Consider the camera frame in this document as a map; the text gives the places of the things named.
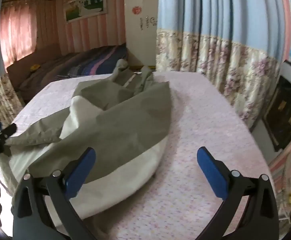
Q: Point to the red round sticker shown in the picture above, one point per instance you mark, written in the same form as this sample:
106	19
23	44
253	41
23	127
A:
136	10

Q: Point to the framed wall picture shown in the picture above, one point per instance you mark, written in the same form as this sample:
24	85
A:
85	6

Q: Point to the small yellow object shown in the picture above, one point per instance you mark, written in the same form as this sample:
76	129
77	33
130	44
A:
35	67

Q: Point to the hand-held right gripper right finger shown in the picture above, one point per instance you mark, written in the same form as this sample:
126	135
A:
211	175

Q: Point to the pink curtain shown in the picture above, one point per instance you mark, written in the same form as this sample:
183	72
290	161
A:
18	35

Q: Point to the white wardrobe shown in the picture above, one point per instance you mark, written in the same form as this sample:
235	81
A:
140	42

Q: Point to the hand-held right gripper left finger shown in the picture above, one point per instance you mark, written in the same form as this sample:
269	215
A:
81	172

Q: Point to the striped blanket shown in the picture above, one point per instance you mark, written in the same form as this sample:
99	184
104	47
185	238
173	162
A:
98	60

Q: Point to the olive and white jacket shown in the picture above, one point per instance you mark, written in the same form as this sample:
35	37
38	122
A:
125	130

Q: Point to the white cabinet with dark glass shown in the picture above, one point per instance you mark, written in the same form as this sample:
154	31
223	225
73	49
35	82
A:
285	110

